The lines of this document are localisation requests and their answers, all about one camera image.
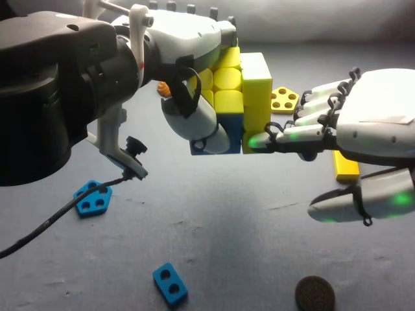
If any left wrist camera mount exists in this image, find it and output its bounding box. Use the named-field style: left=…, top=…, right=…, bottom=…
left=82, top=0, right=154, bottom=181

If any red and yellow cube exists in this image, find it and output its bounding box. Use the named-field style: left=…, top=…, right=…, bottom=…
left=189, top=47, right=273, bottom=156

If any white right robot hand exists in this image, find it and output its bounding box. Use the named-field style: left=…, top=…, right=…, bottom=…
left=248, top=67, right=415, bottom=227

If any blue rectangular block with holes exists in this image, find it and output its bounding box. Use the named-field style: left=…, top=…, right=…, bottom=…
left=152, top=261, right=189, bottom=307

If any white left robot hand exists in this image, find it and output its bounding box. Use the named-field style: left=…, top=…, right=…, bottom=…
left=110, top=0, right=243, bottom=156

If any grey table cloth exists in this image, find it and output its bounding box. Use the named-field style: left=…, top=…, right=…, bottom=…
left=0, top=0, right=415, bottom=311

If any blue pentagon block with holes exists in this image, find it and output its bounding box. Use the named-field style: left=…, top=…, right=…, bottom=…
left=73, top=179, right=113, bottom=220

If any brown sandwich cookie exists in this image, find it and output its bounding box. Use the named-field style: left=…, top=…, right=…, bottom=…
left=294, top=275, right=336, bottom=311

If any black camera cable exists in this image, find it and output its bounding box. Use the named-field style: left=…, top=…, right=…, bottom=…
left=0, top=176, right=131, bottom=260

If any yellow pentagon block with holes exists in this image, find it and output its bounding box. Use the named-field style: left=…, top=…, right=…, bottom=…
left=270, top=86, right=300, bottom=115

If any yellow rectangular block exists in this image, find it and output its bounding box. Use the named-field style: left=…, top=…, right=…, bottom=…
left=332, top=150, right=361, bottom=185

